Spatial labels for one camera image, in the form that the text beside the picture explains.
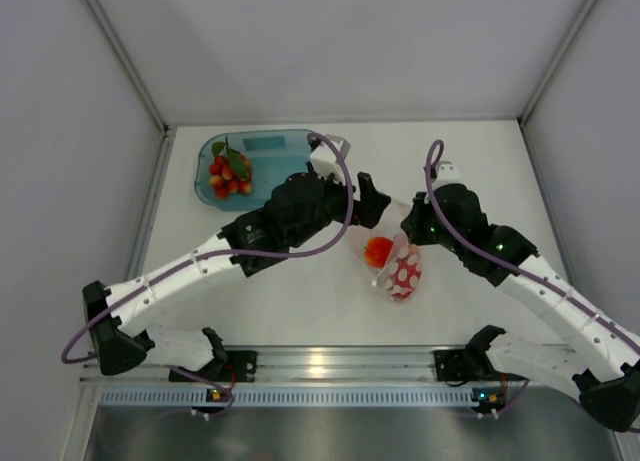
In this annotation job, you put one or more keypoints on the teal plastic bin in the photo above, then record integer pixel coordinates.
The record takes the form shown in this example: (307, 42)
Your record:
(273, 154)

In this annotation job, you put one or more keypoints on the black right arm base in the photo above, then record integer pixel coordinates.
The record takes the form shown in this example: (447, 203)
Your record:
(462, 366)

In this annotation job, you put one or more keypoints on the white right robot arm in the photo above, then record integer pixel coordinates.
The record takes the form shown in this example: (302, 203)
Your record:
(600, 371)

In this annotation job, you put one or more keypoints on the red fake cherry bunch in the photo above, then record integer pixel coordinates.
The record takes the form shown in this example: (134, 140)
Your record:
(231, 171)

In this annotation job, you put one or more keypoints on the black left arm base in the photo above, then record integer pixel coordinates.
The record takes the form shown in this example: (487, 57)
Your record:
(231, 366)

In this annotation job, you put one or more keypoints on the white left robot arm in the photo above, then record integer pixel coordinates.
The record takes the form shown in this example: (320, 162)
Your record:
(124, 330)

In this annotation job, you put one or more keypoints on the clear zip top bag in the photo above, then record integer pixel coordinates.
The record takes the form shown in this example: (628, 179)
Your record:
(389, 227)

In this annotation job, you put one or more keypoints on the aluminium frame post left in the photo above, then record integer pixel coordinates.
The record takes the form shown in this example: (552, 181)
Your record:
(112, 38)

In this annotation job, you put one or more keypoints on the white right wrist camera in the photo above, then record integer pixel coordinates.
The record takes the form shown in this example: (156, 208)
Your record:
(445, 172)

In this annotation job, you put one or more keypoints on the aluminium frame post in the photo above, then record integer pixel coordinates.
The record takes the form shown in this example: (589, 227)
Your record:
(112, 38)
(577, 23)

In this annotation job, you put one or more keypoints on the grey slotted cable duct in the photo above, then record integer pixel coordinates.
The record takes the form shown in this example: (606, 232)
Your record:
(274, 396)

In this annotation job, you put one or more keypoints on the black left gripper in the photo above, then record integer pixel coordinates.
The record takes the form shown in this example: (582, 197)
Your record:
(370, 202)

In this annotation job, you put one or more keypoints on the fake food pieces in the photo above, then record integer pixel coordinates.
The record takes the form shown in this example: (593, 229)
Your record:
(403, 274)

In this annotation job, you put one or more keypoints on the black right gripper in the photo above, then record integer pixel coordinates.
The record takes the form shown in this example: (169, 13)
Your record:
(413, 223)

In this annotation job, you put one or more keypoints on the aluminium mounting rail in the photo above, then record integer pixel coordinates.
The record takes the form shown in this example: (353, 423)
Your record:
(345, 364)

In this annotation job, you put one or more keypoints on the aluminium frame post right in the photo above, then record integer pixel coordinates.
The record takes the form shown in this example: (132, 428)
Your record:
(577, 23)

